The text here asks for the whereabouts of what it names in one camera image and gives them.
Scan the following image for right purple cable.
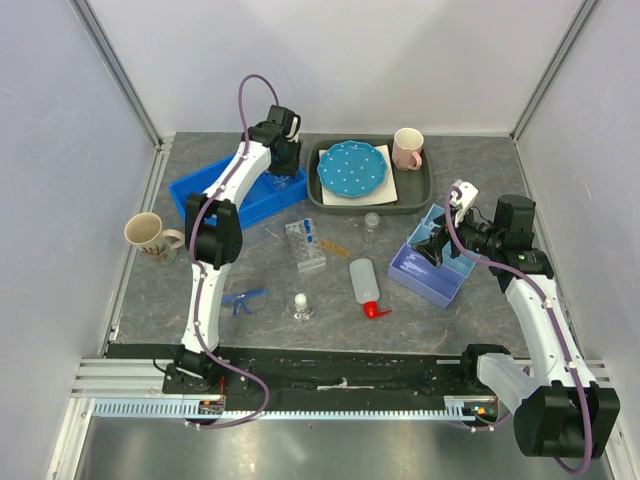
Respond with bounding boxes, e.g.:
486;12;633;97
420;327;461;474
444;185;601;474

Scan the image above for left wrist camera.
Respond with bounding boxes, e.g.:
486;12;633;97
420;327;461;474
266;105;301;142

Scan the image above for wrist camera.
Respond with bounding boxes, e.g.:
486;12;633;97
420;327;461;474
266;105;301;142
449;179;479;210

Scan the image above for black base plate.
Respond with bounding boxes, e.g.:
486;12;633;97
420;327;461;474
106;344;494;412

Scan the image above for blue polka dot plate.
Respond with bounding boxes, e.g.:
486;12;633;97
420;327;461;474
316;140;391;199

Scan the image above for purple cable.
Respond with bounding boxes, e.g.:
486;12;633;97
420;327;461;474
444;185;601;474
184;74;281;431

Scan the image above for clear glass beaker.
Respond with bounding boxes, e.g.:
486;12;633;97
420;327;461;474
267;174;295;191

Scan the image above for slotted cable duct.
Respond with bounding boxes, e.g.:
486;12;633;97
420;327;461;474
92;396;493;421

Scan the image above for clear round glass flask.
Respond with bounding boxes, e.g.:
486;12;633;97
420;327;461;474
290;293;315;322

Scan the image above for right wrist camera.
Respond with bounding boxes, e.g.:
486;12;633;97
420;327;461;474
449;179;479;210

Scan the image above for brown test tube brush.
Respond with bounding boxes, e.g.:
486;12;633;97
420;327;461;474
320;239;351;259

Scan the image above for clear test tube rack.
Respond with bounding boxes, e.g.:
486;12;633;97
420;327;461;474
285;218;326;273

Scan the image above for purple blue drawer organizer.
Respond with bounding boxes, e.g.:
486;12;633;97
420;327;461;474
387;202;477;310

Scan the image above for beige floral mug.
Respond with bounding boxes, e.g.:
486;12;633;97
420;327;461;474
124;212;185;263

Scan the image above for blue divided plastic bin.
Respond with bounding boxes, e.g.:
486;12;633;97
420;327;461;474
169;156;307;230

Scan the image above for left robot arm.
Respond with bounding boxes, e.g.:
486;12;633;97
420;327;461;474
175;110;301;393

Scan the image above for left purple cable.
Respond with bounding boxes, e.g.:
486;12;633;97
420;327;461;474
184;74;281;431

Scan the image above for white plastic wash bottle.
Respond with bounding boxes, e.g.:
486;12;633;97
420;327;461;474
349;258;391;319

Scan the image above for clear glass stoppered bottle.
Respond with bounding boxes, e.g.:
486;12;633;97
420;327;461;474
364;212;380;243

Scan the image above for white square plate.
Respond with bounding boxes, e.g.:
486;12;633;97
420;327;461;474
322;145;397;206

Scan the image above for blue safety glasses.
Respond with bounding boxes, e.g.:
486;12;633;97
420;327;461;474
222;288;269;318

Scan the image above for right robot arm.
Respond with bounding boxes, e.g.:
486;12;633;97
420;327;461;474
409;190;620;463

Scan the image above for pink ceramic mug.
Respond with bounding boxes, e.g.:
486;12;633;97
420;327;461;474
391;127;424;171

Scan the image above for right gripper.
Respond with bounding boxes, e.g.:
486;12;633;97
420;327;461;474
411;202;503;268

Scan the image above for dark green plastic tray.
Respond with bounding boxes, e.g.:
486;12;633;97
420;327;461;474
303;136;434;215

